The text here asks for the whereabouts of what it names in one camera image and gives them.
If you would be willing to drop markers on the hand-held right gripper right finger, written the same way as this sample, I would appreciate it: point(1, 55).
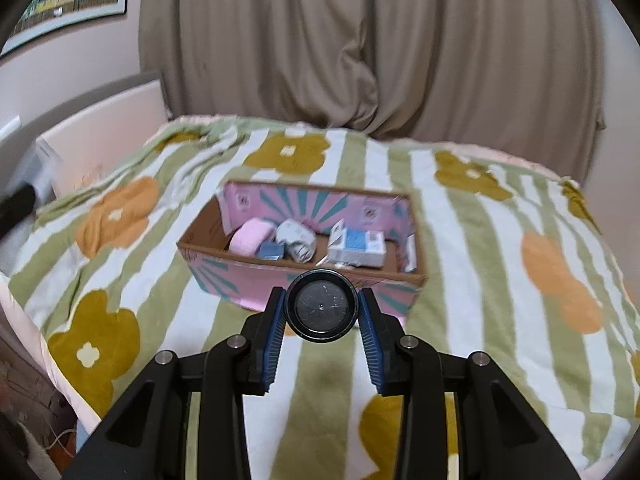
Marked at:
point(371, 342)

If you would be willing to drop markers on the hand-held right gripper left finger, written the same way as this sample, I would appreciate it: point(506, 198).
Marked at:
point(272, 342)

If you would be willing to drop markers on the black round tin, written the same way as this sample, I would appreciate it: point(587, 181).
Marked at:
point(322, 306)

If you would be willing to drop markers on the pink lined cardboard box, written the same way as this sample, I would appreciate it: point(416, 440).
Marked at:
point(300, 285)

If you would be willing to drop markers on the pink towel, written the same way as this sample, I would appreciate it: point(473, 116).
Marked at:
point(252, 237)

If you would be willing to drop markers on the striped flower blanket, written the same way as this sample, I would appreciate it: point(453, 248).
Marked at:
point(450, 320)

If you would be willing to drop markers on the small blue box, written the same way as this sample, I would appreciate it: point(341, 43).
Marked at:
point(271, 251)

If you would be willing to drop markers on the white and blue box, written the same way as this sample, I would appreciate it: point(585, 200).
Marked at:
point(357, 247)

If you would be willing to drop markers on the white headboard panel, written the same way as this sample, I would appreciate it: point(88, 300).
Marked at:
point(90, 130)

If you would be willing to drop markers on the grey white rolled cloth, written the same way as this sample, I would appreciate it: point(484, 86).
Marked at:
point(296, 240)

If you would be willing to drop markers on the beige curtain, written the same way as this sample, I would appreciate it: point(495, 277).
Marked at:
point(375, 45)

